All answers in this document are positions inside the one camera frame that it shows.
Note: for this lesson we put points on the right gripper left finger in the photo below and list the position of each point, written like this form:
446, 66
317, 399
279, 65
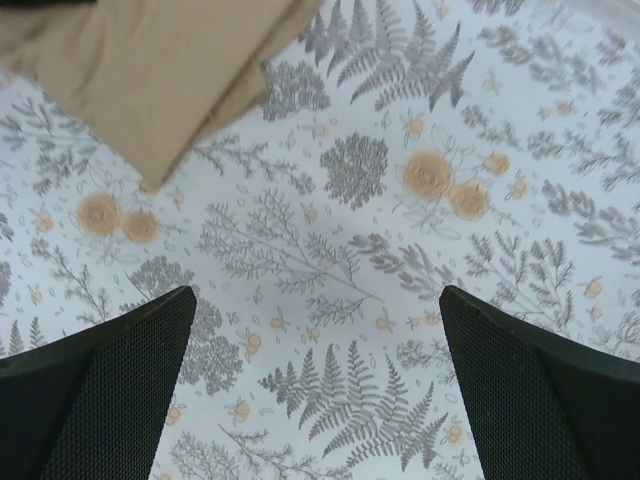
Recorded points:
93, 405

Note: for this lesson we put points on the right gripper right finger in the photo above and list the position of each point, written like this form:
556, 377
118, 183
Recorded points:
540, 406

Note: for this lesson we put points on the floral table mat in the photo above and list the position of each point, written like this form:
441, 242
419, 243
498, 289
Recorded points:
404, 146

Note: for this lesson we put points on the beige t shirt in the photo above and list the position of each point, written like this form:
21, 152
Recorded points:
150, 78

